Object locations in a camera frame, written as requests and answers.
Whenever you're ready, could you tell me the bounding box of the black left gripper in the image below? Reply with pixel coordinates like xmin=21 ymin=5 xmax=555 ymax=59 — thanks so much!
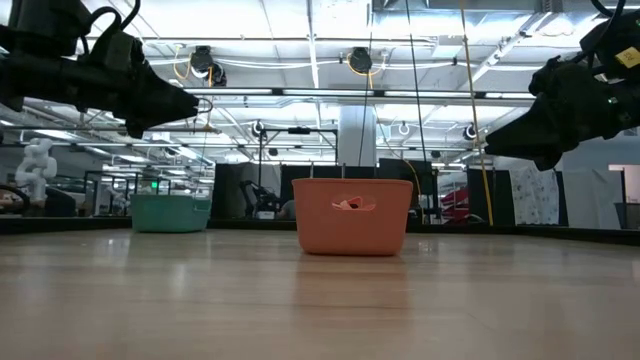
xmin=59 ymin=30 xmax=201 ymax=140

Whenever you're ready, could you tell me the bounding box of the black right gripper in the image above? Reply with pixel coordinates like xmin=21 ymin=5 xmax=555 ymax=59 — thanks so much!
xmin=483 ymin=56 xmax=640 ymax=172

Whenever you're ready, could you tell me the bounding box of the orange rubber band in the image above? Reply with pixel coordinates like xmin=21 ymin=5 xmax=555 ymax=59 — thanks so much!
xmin=331 ymin=195 xmax=377 ymax=212

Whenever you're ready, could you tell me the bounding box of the white patterned hanging cloth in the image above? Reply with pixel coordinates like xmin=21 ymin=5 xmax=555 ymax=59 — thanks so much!
xmin=509 ymin=167 xmax=561 ymax=226

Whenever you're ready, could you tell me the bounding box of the black partition panel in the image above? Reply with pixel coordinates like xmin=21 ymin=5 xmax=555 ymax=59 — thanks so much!
xmin=377 ymin=158 xmax=440 ymax=225
xmin=466 ymin=168 xmax=512 ymax=227
xmin=213 ymin=162 xmax=282 ymax=222

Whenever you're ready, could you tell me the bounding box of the plain white hanging cloth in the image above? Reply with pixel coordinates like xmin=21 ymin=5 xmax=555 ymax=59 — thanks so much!
xmin=562 ymin=149 xmax=624 ymax=230

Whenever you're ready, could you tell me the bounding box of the teal plastic basket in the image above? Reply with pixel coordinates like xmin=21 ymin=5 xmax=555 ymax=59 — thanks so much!
xmin=129 ymin=193 xmax=213 ymax=234

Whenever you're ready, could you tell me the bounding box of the black chair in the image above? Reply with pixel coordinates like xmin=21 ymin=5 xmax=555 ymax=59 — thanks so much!
xmin=613 ymin=202 xmax=640 ymax=231

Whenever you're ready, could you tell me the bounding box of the white building column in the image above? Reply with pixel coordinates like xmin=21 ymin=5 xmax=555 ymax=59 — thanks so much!
xmin=339 ymin=104 xmax=377 ymax=169

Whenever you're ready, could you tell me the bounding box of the orange plastic basket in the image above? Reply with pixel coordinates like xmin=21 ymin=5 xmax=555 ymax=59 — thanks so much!
xmin=292 ymin=178 xmax=415 ymax=257

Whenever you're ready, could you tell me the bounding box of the yellow cable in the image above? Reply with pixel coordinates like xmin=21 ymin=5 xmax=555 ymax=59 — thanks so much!
xmin=458 ymin=0 xmax=496 ymax=227

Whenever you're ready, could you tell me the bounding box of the black shelf frame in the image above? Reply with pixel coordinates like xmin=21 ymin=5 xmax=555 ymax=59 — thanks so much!
xmin=82 ymin=169 xmax=174 ymax=217

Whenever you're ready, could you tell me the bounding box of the black hanging cable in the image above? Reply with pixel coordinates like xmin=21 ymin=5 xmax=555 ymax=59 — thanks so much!
xmin=404 ymin=0 xmax=430 ymax=169

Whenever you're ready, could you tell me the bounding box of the black metal gantry frame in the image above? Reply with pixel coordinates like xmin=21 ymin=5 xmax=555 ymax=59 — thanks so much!
xmin=257 ymin=126 xmax=340 ymax=212

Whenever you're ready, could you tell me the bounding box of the black aluminium table frame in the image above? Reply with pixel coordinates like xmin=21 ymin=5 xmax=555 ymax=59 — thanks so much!
xmin=0 ymin=214 xmax=640 ymax=247

